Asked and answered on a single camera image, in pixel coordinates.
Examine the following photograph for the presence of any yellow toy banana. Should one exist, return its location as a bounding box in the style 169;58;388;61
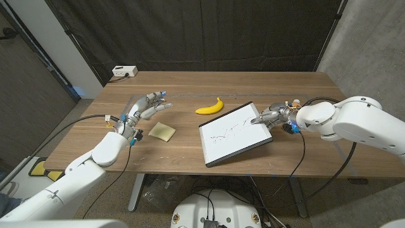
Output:
195;97;225;116

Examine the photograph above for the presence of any dark wooden door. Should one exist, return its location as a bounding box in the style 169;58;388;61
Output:
0;3;80;174

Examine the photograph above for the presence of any clear plastic bag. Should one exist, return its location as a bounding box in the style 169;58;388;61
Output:
140;175;191;212

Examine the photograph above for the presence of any grey table leg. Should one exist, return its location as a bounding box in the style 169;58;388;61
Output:
288;177;309;219

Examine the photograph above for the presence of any thin black arm wire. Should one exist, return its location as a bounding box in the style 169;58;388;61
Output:
287;130;306;179
82;142;132;220

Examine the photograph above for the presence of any black power strip cord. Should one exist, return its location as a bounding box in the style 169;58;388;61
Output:
107;73;130;84

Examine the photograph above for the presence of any thin black right arm wire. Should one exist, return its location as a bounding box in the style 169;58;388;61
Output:
287;130;306;179

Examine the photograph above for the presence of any pale yellow sponge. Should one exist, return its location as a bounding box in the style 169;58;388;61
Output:
147;122;177;143

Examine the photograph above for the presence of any blue jeans leg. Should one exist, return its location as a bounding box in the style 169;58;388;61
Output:
0;193;28;219

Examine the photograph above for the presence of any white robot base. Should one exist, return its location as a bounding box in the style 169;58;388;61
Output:
170;189;263;228

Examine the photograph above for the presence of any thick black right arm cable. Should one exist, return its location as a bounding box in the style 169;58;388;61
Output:
278;96;358;210

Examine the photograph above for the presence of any black backdrop stand pole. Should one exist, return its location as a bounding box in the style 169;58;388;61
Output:
313;0;349;72

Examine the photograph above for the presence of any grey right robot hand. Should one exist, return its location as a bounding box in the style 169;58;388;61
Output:
250;101;298;129

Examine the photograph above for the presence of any yellow pad with black rim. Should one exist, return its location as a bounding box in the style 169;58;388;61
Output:
28;159;66;182

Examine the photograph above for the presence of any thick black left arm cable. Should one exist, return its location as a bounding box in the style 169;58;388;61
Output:
0;113;121;191

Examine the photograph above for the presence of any white power strip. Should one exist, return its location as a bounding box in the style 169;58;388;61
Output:
111;65;139;78

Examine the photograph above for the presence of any black backdrop curtain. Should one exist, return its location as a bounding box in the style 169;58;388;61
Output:
44;0;344;86

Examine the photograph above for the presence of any white table leg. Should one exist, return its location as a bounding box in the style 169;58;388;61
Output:
127;173;146;212

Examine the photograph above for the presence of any white robot torso edge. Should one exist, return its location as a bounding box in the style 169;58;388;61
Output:
0;219;129;228

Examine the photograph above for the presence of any thin black left arm wire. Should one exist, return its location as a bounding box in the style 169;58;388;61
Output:
82;142;132;220

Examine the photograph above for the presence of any black door handle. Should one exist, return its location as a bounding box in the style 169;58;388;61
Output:
0;27;19;41

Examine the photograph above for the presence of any white floor platform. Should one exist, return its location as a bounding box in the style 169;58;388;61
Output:
0;155;67;199

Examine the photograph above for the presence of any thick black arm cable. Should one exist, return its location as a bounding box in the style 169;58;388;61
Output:
0;113;121;191
278;96;358;210

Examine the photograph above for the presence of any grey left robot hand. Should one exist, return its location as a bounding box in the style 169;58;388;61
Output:
123;91;174;127

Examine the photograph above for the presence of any small whiteboard with black frame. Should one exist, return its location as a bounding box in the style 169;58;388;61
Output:
198;101;273;168

